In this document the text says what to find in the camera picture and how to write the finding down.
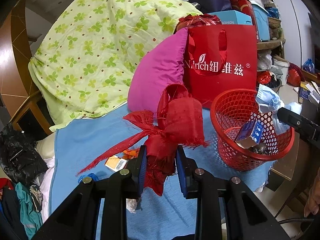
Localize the orange wrapper trash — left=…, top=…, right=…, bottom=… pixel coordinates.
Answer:
left=122, top=147, right=140, bottom=160

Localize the orange white medicine box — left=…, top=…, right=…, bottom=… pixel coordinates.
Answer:
left=105, top=155, right=128, bottom=172

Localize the blue plastic bag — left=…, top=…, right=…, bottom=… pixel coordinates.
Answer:
left=77, top=172, right=99, bottom=183

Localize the light blue face mask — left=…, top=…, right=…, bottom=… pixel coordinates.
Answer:
left=255, top=84, right=302, bottom=135

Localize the red fabric ribbon bow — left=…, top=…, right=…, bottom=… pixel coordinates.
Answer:
left=81, top=84, right=207, bottom=196

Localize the black plastic bag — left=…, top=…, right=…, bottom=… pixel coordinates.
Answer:
left=248, top=142, right=270, bottom=155

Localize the blue toothpaste box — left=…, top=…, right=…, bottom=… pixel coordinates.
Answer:
left=235, top=120, right=264, bottom=149

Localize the white tissue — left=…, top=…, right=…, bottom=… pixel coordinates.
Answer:
left=126, top=199, right=138, bottom=213

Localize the red mesh trash basket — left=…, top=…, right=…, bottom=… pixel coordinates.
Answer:
left=210, top=89, right=295, bottom=171

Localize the blue blanket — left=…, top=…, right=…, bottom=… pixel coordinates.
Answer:
left=49, top=106, right=273, bottom=239

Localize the white bed sheet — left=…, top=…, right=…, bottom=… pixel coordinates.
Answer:
left=40, top=156, right=55, bottom=223

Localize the magenta pillow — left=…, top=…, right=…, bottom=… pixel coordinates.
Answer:
left=127, top=28, right=188, bottom=113

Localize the green clover quilt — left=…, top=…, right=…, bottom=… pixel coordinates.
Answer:
left=28, top=0, right=199, bottom=131

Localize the red paper gift bag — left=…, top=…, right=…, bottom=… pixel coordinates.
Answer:
left=183, top=24, right=257, bottom=108

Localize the teal garment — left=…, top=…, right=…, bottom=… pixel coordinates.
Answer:
left=15, top=183, right=43, bottom=239

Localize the black puffer jacket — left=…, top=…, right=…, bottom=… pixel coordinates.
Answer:
left=1, top=123, right=48, bottom=187

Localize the blue storage bin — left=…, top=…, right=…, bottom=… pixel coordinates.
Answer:
left=252, top=3, right=270, bottom=42

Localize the red garment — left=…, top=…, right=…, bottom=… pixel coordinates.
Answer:
left=0, top=178, right=14, bottom=190

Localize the light blue shoe box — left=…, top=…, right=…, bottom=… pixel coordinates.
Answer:
left=209, top=10, right=253, bottom=25

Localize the wooden pillar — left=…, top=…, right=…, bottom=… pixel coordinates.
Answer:
left=1, top=0, right=53, bottom=140

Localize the red gift box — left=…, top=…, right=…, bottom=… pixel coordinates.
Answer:
left=230, top=0, right=260, bottom=42

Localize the red foil bag behind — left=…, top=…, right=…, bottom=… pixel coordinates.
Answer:
left=176, top=14, right=222, bottom=31

